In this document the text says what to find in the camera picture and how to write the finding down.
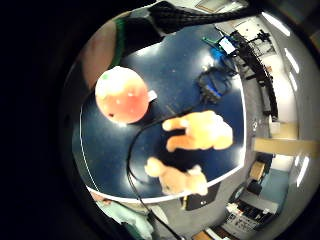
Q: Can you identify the blue and white box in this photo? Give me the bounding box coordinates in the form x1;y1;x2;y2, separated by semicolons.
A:
210;35;238;62

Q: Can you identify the ceiling light strip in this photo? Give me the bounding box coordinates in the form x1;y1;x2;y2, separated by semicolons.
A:
288;71;299;92
284;47;301;75
261;11;292;37
295;155;311;188

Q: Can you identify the round peach soft toy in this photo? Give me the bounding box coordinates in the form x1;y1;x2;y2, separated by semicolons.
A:
94;65;158;125

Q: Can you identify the orange soft toy animal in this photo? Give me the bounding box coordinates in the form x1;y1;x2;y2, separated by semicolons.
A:
144;109;235;197

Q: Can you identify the light wooden board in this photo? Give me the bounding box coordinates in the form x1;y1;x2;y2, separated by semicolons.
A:
253;136;320;158

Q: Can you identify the black box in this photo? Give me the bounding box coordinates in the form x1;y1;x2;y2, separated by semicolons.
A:
184;182;222;212

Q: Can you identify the black desk with papers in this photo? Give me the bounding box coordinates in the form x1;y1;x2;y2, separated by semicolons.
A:
224;191;279;234

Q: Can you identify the the person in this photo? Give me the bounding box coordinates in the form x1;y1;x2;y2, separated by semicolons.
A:
90;191;158;240

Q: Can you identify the blue device with black cables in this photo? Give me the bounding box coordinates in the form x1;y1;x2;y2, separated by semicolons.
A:
196;65;235;103

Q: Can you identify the black cable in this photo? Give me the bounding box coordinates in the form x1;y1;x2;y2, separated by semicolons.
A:
125;102;185;240

